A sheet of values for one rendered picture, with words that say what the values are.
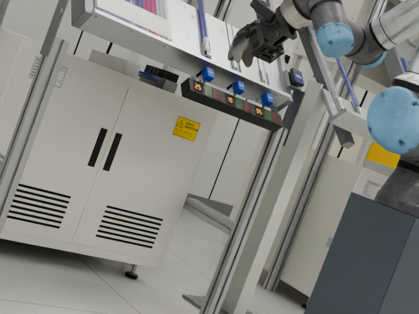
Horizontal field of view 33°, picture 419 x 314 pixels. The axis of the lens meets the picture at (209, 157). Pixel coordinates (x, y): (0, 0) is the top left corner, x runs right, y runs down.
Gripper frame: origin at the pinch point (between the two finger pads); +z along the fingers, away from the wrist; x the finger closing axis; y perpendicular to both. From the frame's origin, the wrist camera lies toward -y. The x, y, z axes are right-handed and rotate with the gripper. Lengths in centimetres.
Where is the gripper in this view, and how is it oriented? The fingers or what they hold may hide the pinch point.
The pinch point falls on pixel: (232, 54)
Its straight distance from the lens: 180.1
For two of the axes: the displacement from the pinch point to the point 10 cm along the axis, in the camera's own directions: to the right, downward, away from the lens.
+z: -6.5, 4.3, 6.3
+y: 1.0, 8.7, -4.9
